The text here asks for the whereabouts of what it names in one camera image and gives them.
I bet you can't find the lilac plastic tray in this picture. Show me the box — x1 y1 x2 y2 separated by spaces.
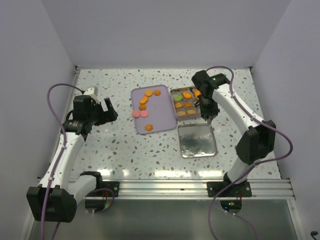
131 84 177 135

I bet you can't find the orange fish cookie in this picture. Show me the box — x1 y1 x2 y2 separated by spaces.
139 96 149 105
193 89 201 99

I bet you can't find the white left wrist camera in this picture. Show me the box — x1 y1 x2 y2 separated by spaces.
83 86 99 98

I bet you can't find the round dotted biscuit top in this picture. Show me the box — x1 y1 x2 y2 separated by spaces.
144 89 153 97

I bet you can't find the swirl flower cookie bottom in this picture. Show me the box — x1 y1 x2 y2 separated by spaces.
144 124 153 132

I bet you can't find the pink cookie tin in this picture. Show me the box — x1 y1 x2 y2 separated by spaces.
170 86 201 122

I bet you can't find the chocolate chip cookie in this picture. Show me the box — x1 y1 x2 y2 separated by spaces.
184 102 193 108

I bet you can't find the aluminium front rail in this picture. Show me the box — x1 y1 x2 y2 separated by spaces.
36 178 293 201

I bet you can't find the swirl cookie left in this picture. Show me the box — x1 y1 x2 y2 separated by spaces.
139 104 147 111

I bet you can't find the pink round cookie middle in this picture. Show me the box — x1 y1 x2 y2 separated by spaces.
140 110 149 118

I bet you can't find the pink round cookie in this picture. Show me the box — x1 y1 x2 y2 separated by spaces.
132 110 140 118
140 110 149 118

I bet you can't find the pink round cookie left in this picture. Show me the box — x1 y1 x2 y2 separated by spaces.
132 110 140 118

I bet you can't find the orange fish cookie hidden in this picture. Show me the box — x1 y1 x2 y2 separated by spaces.
182 92 192 99

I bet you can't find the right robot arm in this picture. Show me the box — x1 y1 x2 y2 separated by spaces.
191 70 276 197

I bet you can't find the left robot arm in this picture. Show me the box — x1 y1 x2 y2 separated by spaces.
26 94 118 223

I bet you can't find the swirl cookie top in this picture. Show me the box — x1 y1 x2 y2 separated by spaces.
153 89 161 96

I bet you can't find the silver tin lid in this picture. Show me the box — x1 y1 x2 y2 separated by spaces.
177 123 218 159

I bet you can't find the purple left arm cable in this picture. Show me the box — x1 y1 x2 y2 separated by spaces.
39 83 85 240

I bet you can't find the round dotted biscuit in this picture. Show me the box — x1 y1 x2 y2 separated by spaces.
187 109 197 114
144 89 153 97
177 111 187 116

